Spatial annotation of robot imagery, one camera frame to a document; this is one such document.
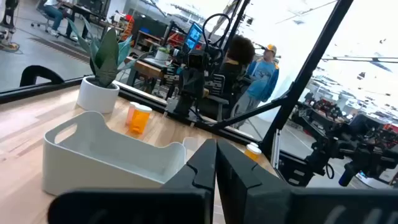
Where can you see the large orange pill bottle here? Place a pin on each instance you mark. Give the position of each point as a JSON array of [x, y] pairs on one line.
[[252, 153]]

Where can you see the grey office chair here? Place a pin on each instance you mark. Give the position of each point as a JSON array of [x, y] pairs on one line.
[[43, 18]]

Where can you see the snake plant in white pot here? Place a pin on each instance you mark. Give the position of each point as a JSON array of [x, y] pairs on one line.
[[98, 96]]

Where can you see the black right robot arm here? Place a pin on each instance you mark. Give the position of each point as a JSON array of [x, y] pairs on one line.
[[183, 105]]

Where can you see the wooden workbench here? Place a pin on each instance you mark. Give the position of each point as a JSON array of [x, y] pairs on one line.
[[146, 69]]

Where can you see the black office chair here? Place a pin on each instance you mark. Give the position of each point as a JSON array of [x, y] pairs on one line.
[[217, 93]]

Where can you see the small pink pill bottle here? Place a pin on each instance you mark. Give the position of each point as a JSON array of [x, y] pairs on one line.
[[130, 110]]

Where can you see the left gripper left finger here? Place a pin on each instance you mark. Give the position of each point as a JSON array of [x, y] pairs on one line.
[[174, 199]]

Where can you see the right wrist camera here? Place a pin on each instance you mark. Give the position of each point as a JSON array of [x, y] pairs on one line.
[[197, 59]]

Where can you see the blue-lit computer monitor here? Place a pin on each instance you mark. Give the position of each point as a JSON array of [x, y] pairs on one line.
[[193, 36]]

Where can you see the person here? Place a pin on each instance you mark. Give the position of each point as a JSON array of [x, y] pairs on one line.
[[262, 81], [9, 15], [54, 14], [237, 49]]

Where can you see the black machinery assembly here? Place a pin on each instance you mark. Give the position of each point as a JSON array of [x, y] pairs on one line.
[[342, 146]]

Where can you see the small plant in patterned pot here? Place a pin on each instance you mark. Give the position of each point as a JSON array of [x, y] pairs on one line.
[[162, 54]]

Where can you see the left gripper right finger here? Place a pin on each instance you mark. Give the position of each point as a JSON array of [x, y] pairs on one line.
[[255, 199]]

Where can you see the wooden shelf unit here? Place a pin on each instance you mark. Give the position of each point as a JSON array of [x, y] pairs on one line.
[[147, 39]]

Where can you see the silver aluminium bracket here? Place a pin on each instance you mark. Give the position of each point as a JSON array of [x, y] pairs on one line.
[[275, 149]]

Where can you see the black office desk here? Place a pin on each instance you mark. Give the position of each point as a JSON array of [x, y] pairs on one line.
[[84, 11]]

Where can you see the black aluminium table frame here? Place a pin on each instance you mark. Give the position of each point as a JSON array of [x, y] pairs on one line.
[[297, 93]]

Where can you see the clear plastic bin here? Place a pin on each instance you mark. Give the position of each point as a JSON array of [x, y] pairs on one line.
[[191, 146]]

